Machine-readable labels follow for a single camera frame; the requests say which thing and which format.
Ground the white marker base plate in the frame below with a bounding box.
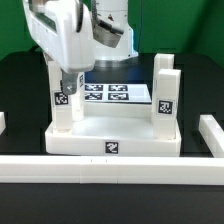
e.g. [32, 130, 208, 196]
[85, 83, 151, 103]

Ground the white right fence bar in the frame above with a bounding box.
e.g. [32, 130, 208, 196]
[198, 115, 224, 158]

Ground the white front fence bar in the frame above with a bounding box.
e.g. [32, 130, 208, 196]
[0, 155, 224, 185]

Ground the white desk tabletop tray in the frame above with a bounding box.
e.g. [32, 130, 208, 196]
[45, 102, 181, 157]

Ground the white fence bar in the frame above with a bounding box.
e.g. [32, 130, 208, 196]
[198, 115, 224, 158]
[0, 155, 224, 185]

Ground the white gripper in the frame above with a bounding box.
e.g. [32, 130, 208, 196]
[22, 0, 95, 95]

